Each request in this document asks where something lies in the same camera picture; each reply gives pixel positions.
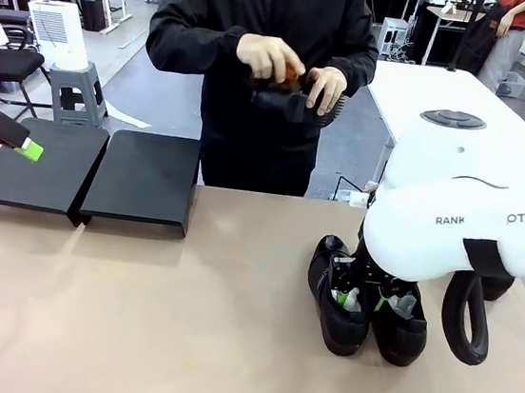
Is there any person's left hand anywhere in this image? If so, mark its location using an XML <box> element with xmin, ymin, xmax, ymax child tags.
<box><xmin>302</xmin><ymin>63</ymin><xmax>351</xmax><ymax>120</ymax></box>

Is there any clear plastic bin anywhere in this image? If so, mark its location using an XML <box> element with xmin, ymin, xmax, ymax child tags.
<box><xmin>495</xmin><ymin>69</ymin><xmax>525</xmax><ymax>100</ymax></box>

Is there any black velcro strap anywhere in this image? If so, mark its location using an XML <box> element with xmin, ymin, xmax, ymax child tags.
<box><xmin>458</xmin><ymin>236</ymin><xmax>512</xmax><ymax>280</ymax></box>

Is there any white floor sheet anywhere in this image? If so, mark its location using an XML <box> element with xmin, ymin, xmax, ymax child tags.
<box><xmin>103</xmin><ymin>99</ymin><xmax>155</xmax><ymax>131</ymax></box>

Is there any white air purifier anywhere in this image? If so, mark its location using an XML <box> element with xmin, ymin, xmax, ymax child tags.
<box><xmin>21</xmin><ymin>0</ymin><xmax>97</xmax><ymax>73</ymax></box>

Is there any black pole stand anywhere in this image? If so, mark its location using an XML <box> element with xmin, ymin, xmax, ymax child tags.
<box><xmin>446</xmin><ymin>0</ymin><xmax>485</xmax><ymax>76</ymax></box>

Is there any person's right forearm black sleeve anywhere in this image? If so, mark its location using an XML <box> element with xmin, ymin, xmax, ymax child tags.
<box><xmin>143</xmin><ymin>12</ymin><xmax>251</xmax><ymax>83</ymax></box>

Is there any wooden top desk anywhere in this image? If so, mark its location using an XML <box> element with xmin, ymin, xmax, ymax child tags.
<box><xmin>419</xmin><ymin>4</ymin><xmax>487</xmax><ymax>73</ymax></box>

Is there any mannequin with red top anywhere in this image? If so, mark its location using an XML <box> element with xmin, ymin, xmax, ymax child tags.
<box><xmin>476</xmin><ymin>0</ymin><xmax>525</xmax><ymax>98</ymax></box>

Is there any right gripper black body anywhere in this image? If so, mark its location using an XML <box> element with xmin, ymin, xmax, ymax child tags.
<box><xmin>350</xmin><ymin>234</ymin><xmax>391</xmax><ymax>289</ymax></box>

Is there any black hanging apron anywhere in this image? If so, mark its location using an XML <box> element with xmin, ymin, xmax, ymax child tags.
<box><xmin>463</xmin><ymin>0</ymin><xmax>506</xmax><ymax>78</ymax></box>

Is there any wooden shoe brush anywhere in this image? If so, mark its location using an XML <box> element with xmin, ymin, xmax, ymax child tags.
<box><xmin>249</xmin><ymin>57</ymin><xmax>307</xmax><ymax>98</ymax></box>

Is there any black metal shoe stand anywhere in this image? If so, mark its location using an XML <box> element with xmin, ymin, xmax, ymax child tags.
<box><xmin>0</xmin><ymin>113</ymin><xmax>112</xmax><ymax>230</ymax></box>
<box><xmin>77</xmin><ymin>125</ymin><xmax>203</xmax><ymax>241</ymax></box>

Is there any person in black jacket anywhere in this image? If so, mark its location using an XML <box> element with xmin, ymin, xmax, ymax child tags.
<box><xmin>129</xmin><ymin>0</ymin><xmax>386</xmax><ymax>205</ymax></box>

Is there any black computer tower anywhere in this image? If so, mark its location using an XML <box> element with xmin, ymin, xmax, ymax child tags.
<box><xmin>76</xmin><ymin>0</ymin><xmax>110</xmax><ymax>33</ymax></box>

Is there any person's right hand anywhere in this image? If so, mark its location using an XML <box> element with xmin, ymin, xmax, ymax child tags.
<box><xmin>232</xmin><ymin>31</ymin><xmax>310</xmax><ymax>88</ymax></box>

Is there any white paper shoe stuffing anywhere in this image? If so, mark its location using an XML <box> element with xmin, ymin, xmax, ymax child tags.
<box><xmin>332</xmin><ymin>285</ymin><xmax>362</xmax><ymax>313</ymax></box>
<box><xmin>384</xmin><ymin>290</ymin><xmax>418</xmax><ymax>320</ymax></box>

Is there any white computer case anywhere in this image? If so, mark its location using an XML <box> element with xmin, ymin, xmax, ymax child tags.
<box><xmin>378</xmin><ymin>16</ymin><xmax>413</xmax><ymax>62</ymax></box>

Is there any person's left forearm black sleeve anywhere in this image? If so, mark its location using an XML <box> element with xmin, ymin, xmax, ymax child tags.
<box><xmin>338</xmin><ymin>36</ymin><xmax>381</xmax><ymax>91</ymax></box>

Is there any grey plastic stool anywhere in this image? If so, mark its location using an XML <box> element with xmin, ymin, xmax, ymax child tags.
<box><xmin>43</xmin><ymin>57</ymin><xmax>116</xmax><ymax>129</ymax></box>

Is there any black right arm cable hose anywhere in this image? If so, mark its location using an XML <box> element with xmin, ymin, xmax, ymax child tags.
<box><xmin>436</xmin><ymin>265</ymin><xmax>498</xmax><ymax>368</ymax></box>

